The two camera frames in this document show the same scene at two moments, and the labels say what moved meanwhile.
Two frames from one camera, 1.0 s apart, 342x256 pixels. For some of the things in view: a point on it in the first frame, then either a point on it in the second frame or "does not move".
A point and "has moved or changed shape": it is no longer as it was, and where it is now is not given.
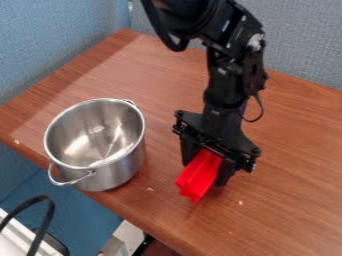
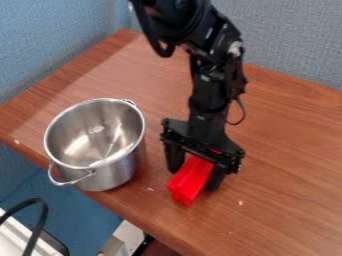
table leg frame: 126,242 does not move
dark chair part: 54,242 does not move
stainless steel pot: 92,140 does not move
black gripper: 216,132 to 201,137
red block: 197,173 has moved or changed shape
